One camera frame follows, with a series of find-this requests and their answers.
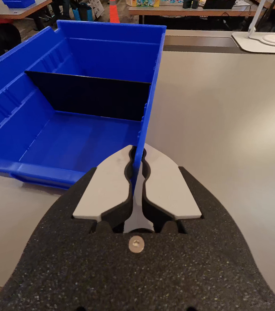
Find teal bag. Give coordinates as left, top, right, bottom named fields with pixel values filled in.
left=73, top=2, right=93, bottom=21

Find grey desk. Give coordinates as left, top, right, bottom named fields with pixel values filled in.
left=0, top=29, right=275, bottom=311

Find long grey table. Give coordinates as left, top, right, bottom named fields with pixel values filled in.
left=128, top=0, right=259, bottom=18

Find orange traffic cone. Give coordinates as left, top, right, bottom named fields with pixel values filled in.
left=109, top=0, right=120, bottom=23

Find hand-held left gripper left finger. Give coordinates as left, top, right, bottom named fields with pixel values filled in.
left=72, top=145, right=135, bottom=232

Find large blue plastic bin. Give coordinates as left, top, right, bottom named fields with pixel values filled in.
left=0, top=20, right=167, bottom=196

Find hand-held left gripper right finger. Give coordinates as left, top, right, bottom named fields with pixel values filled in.
left=141, top=143, right=202, bottom=230

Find black bin divider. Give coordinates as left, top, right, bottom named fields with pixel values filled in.
left=25, top=70, right=152, bottom=121

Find black laptop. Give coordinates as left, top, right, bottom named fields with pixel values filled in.
left=203, top=0, right=236, bottom=10

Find white printed sign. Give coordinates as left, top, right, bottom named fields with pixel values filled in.
left=89, top=0, right=105, bottom=18

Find small blue bin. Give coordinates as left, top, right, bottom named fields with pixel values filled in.
left=2, top=0, right=36, bottom=9

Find colourful toy boxes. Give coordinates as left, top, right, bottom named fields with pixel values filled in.
left=131, top=0, right=161, bottom=7

